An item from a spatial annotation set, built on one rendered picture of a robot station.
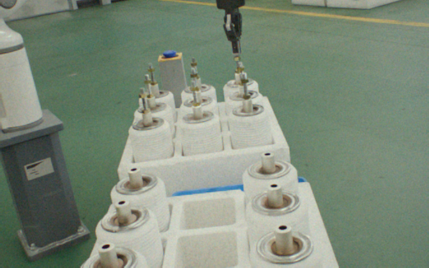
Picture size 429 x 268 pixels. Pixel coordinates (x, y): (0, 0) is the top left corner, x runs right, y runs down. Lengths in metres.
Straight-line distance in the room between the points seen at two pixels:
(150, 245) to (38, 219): 0.49
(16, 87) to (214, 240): 0.55
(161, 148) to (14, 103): 0.33
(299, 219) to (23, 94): 0.67
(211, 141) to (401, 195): 0.48
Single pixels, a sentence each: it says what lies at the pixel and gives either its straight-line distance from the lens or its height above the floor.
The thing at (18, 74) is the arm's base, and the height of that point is 0.42.
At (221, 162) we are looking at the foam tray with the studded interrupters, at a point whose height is 0.16.
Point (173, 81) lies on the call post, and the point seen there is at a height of 0.25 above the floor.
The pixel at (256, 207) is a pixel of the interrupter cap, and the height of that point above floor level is 0.25.
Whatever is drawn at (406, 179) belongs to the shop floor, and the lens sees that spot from 1.42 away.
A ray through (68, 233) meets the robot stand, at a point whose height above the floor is 0.03.
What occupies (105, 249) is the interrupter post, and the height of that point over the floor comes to 0.28.
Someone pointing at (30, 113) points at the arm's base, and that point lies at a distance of 1.21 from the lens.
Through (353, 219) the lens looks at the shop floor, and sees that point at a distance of 1.25.
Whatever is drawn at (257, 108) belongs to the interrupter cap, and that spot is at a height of 0.25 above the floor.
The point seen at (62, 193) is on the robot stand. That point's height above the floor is 0.13.
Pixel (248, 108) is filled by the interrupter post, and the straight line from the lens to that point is 1.21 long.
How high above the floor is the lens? 0.66
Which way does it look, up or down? 20 degrees down
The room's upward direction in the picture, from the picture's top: 8 degrees counter-clockwise
